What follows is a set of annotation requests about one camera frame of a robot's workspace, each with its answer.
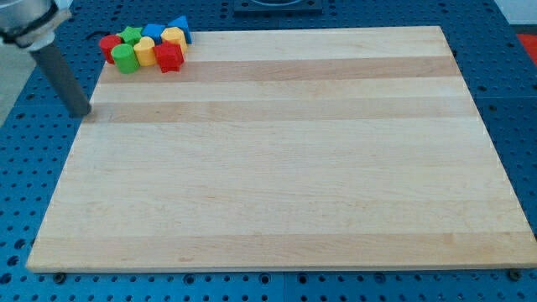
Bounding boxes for yellow heart block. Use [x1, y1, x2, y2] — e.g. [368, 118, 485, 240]
[133, 36, 157, 67]

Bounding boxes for yellow hexagon block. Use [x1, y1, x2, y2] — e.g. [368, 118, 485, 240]
[160, 27, 188, 54]

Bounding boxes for blue triangle block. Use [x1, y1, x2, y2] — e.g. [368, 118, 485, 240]
[167, 15, 192, 44]

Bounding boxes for red cylinder block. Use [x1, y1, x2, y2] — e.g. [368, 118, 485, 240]
[98, 34, 123, 65]

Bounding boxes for blue cube block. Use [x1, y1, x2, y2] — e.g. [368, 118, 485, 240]
[141, 23, 165, 44]

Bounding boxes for red star block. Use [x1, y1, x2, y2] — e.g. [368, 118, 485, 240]
[154, 42, 184, 73]

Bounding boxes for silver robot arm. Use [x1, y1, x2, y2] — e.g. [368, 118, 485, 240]
[1, 0, 91, 117]

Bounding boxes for green star block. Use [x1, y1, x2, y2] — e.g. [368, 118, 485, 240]
[117, 26, 143, 46]

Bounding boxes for wooden board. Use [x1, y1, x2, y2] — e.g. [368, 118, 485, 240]
[27, 26, 536, 273]

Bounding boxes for green cylinder block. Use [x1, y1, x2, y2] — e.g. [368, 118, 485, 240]
[111, 44, 139, 74]

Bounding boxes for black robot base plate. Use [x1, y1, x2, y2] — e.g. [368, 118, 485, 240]
[233, 0, 324, 16]

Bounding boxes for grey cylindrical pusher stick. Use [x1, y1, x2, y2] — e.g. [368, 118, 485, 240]
[30, 42, 91, 117]

